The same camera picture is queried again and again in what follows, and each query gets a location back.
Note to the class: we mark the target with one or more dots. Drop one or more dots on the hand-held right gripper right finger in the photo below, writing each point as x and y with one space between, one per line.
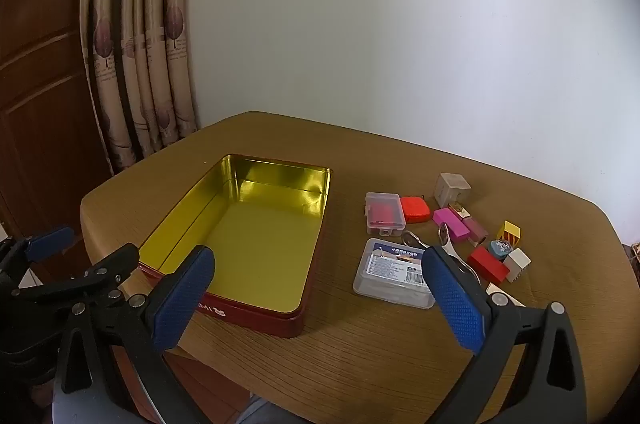
452 299

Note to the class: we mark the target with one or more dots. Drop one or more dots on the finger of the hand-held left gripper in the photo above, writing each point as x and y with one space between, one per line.
50 240
107 266

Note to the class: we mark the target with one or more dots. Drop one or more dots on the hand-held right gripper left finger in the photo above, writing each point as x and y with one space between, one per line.
182 299

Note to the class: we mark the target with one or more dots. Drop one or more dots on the red block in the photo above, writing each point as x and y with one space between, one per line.
487 265

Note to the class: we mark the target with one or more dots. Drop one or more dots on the clear box with blue label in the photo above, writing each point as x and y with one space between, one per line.
390 271

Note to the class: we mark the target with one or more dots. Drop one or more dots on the white block with chevron side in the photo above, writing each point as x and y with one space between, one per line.
517 261

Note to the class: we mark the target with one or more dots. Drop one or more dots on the red tin box gold inside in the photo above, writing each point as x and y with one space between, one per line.
260 244

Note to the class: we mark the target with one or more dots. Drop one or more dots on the pink white packet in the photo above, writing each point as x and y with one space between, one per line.
385 214

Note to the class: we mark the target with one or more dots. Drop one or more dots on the beige printed cardboard box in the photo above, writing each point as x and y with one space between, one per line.
452 190

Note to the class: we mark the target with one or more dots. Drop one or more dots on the white card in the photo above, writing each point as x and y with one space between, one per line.
495 289

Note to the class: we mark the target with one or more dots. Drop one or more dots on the small blue patterned eraser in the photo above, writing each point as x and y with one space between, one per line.
500 248

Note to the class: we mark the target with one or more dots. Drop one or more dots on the pink block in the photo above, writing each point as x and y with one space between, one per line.
450 224

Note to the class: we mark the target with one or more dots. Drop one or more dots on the metal carabiner clip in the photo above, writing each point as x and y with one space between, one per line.
404 236

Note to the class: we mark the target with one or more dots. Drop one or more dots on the yellow striped block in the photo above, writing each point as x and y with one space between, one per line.
511 231

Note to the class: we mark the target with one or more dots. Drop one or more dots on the small red-orange box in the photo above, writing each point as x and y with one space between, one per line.
415 208

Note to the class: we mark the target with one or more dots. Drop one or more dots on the brown wooden door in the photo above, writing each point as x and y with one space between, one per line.
45 104

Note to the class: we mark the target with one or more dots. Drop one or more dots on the beige printed curtain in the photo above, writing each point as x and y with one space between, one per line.
150 54

